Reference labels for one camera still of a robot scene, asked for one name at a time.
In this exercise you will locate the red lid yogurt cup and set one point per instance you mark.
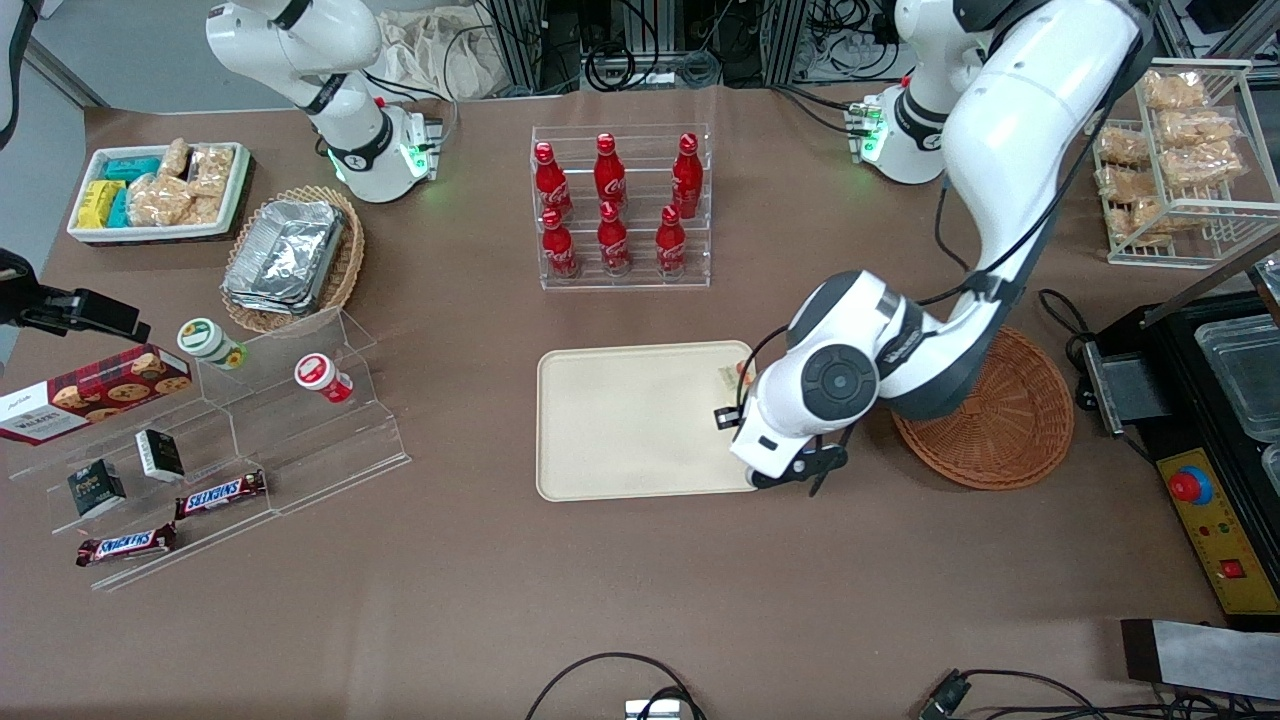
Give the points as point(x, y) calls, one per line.
point(320, 376)

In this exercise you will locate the rice cracker bag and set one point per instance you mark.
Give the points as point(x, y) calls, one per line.
point(212, 170)
point(158, 200)
point(207, 210)
point(175, 158)

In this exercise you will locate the teal snack pack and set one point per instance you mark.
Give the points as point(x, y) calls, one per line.
point(133, 168)
point(119, 208)

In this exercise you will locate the clear plastic container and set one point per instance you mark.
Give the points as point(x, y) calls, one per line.
point(1272, 470)
point(1245, 375)

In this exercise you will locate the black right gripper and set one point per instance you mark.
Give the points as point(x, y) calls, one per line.
point(28, 302)

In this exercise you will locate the grey black flat strip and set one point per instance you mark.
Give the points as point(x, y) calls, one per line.
point(1200, 658)

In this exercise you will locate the triangular sandwich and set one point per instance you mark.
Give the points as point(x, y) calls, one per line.
point(732, 376)

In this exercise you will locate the red cola bottle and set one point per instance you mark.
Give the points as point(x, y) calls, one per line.
point(552, 185)
point(671, 248)
point(614, 245)
point(687, 180)
point(560, 250)
point(610, 175)

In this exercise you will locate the clear acrylic bottle rack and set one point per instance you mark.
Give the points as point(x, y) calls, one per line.
point(620, 280)

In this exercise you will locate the stack of foil trays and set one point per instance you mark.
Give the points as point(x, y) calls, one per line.
point(285, 255)

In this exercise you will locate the beige plastic tray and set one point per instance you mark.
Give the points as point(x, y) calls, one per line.
point(640, 420)

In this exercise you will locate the round brown wicker basket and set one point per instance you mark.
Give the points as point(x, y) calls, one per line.
point(1020, 430)

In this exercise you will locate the silver connector box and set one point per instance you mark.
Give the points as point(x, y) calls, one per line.
point(652, 710)

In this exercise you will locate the red tartan cookie box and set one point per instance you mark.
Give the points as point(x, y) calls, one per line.
point(95, 395)

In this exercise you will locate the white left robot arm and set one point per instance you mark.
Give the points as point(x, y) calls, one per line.
point(1030, 130)

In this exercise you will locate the yellow snack pack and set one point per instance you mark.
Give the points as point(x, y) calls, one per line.
point(97, 204)

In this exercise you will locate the clear acrylic stepped shelf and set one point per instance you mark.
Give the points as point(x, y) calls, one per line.
point(300, 450)

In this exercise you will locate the brown Snickers bar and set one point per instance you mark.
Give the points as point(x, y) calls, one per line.
point(125, 545)
point(220, 494)

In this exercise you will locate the oval wicker basket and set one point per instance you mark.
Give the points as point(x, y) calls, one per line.
point(345, 270)

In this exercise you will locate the green lid yogurt cup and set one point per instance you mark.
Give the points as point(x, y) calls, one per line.
point(208, 342)

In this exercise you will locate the fried snack bag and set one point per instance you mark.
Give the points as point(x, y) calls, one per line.
point(1175, 90)
point(1200, 165)
point(1125, 185)
point(1125, 148)
point(1200, 127)
point(1135, 218)

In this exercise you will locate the beige cloth bag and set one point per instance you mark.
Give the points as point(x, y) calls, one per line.
point(440, 55)

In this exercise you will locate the red emergency stop button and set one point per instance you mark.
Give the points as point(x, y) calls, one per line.
point(1190, 486)

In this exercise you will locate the yellow control panel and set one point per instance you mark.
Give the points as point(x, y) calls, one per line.
point(1215, 545)

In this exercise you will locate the black sealing machine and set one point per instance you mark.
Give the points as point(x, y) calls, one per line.
point(1170, 380)

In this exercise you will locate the small dark chocolate box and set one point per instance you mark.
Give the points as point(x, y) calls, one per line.
point(96, 488)
point(160, 455)

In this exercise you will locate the white rectangular snack bin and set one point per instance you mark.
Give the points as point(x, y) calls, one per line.
point(160, 233)

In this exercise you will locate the aluminium frame post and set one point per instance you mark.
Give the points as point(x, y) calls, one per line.
point(520, 45)
point(790, 40)

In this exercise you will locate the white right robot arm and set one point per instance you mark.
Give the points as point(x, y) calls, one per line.
point(340, 110)

